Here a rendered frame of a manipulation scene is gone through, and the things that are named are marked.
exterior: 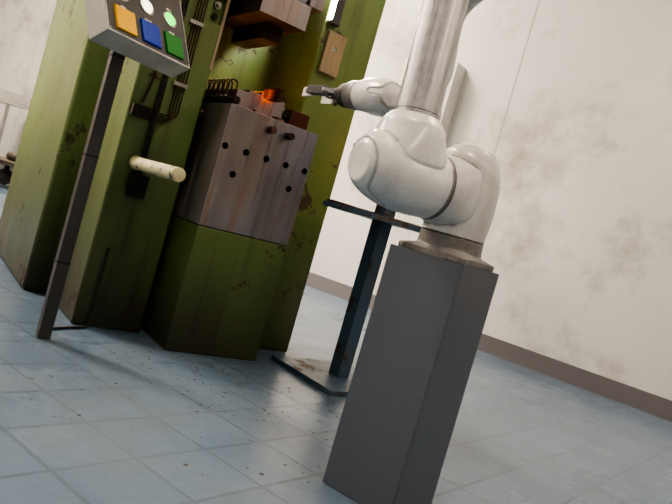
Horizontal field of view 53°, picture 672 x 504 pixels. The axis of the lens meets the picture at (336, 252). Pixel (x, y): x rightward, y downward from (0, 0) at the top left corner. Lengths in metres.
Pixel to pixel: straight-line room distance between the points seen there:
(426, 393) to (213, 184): 1.23
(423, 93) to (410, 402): 0.68
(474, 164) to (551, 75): 3.67
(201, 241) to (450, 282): 1.18
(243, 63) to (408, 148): 1.73
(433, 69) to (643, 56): 3.63
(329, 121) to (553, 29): 2.79
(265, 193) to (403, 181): 1.17
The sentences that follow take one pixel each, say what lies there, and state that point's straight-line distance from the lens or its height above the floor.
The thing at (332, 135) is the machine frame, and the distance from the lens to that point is 2.89.
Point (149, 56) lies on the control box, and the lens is 2.21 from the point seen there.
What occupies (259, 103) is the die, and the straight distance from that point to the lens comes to 2.56.
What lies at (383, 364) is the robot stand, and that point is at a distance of 1.59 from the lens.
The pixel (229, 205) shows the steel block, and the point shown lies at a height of 0.56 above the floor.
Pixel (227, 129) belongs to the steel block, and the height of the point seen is 0.82.
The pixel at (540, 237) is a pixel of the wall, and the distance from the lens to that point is 4.92.
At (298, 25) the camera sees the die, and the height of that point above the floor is 1.28.
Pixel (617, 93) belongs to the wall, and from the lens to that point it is 5.02.
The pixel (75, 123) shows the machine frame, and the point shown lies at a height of 0.71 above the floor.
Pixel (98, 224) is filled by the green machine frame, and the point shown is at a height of 0.37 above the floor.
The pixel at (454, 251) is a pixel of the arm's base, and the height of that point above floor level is 0.62.
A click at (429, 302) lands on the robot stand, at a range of 1.53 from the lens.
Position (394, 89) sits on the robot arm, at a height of 1.01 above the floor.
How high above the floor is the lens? 0.62
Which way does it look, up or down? 3 degrees down
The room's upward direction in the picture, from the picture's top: 16 degrees clockwise
